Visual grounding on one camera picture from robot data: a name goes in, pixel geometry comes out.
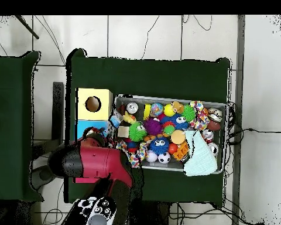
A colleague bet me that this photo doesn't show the dark green tablecloth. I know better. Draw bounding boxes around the dark green tablecloth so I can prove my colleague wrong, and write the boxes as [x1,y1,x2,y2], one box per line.
[64,48,231,204]

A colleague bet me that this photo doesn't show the purple spiky rubber toy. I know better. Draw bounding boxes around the purple spiky rubber toy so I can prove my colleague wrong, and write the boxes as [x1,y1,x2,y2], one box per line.
[143,117,163,136]

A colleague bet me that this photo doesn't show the grey rounded base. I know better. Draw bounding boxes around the grey rounded base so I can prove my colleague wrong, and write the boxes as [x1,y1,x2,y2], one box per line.
[29,165,56,191]

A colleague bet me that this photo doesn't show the polka-dot colourful cloth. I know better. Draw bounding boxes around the polka-dot colourful cloth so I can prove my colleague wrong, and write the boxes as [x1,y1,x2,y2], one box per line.
[189,100,211,131]
[128,141,149,168]

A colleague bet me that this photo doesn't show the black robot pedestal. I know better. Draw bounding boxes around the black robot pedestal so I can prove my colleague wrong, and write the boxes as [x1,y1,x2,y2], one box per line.
[131,200,172,225]

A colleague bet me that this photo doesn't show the wooden three-hole box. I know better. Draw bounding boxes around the wooden three-hole box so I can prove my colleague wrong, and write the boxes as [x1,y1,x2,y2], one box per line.
[73,87,114,184]

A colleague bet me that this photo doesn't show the plain yellow ball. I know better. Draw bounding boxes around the plain yellow ball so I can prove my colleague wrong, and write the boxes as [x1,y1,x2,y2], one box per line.
[163,103,177,117]

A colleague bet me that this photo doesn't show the mint waffle cloth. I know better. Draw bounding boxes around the mint waffle cloth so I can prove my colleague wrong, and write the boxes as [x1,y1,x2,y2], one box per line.
[183,129,219,177]

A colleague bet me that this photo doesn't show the brown teddy bear plush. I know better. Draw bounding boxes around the brown teddy bear plush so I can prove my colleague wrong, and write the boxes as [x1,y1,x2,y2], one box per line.
[170,101,186,115]

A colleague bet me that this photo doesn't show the globe print ball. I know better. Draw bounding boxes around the globe print ball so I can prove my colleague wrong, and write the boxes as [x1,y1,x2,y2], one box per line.
[150,102,164,116]

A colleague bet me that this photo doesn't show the silver drink can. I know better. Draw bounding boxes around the silver drink can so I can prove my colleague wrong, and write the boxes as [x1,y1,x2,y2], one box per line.
[125,102,139,114]

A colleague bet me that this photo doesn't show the black upright stand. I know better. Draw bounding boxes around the black upright stand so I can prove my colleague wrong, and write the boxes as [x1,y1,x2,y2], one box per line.
[52,81,64,147]

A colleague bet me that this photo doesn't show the orange plastic block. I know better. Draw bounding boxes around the orange plastic block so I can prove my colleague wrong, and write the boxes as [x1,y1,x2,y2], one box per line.
[173,141,190,161]

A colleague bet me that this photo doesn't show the clear bottle with blue label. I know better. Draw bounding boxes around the clear bottle with blue label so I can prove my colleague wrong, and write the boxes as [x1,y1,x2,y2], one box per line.
[109,113,122,129]

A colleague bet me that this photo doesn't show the metal mesh bin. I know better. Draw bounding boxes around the metal mesh bin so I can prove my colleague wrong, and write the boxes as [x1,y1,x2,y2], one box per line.
[109,94,228,175]

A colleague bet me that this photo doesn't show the black cable with plug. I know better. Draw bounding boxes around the black cable with plug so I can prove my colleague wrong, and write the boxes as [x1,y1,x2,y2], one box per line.
[227,127,281,145]

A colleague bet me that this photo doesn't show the black rod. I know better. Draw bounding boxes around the black rod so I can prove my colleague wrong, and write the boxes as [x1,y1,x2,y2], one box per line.
[15,15,40,40]

